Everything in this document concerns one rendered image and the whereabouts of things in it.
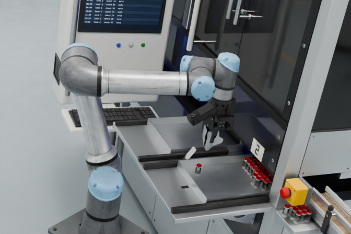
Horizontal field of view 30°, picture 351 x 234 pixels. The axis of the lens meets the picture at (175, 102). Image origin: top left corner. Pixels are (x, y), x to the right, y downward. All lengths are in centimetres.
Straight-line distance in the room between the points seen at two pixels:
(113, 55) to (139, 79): 104
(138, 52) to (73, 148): 139
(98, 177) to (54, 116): 250
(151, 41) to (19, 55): 265
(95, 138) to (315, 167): 82
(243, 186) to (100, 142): 62
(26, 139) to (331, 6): 268
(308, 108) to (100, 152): 73
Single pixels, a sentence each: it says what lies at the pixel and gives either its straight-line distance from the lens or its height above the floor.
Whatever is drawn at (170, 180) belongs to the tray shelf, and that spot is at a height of 88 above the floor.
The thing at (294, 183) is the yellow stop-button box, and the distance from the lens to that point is 238.
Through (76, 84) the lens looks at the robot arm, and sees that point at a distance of 202.
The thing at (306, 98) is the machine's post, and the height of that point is 134.
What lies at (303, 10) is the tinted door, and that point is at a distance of 230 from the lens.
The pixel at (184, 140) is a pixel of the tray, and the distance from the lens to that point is 278.
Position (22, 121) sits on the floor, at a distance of 458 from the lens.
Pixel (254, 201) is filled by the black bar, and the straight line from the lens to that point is 247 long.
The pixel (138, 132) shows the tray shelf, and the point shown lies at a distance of 279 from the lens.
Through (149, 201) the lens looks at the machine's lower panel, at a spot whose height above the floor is 18.
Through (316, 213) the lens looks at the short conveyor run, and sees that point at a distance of 247.
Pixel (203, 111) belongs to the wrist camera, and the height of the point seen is 125.
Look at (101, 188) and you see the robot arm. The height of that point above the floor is 100.
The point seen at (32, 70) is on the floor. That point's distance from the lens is 533.
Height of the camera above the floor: 223
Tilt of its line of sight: 26 degrees down
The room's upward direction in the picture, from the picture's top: 10 degrees clockwise
